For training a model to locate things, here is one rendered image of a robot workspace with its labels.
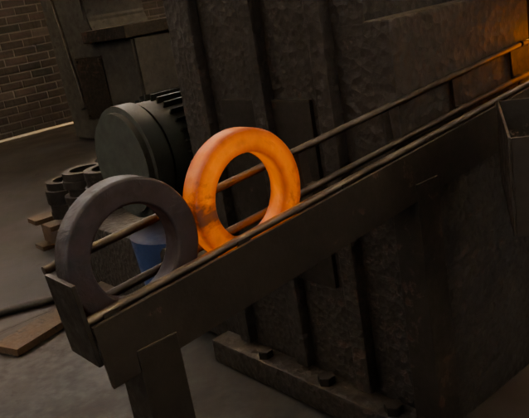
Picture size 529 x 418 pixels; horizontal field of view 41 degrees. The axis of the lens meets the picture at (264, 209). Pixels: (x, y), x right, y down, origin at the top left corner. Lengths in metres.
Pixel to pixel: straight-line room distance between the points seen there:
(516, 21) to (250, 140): 0.81
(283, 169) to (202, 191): 0.14
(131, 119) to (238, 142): 1.34
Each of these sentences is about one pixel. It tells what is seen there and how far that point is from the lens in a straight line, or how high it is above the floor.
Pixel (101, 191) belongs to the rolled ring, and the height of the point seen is 0.76.
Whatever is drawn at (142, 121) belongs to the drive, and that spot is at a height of 0.63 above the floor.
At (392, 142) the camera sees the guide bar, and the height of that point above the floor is 0.67.
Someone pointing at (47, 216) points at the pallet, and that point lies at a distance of 3.36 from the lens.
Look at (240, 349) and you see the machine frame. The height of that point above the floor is 0.07.
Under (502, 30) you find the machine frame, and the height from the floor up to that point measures 0.80.
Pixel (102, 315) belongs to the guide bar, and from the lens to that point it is 0.85.
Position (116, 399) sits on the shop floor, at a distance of 1.97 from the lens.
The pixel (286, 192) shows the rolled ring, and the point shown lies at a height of 0.67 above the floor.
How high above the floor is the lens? 0.95
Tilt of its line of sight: 17 degrees down
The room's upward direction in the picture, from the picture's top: 10 degrees counter-clockwise
